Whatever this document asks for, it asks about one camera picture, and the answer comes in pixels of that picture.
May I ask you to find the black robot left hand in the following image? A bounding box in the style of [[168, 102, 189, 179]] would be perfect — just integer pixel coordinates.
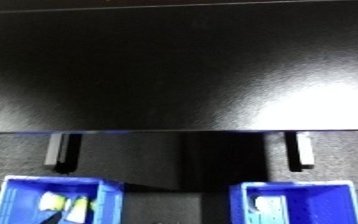
[[40, 212, 71, 224]]

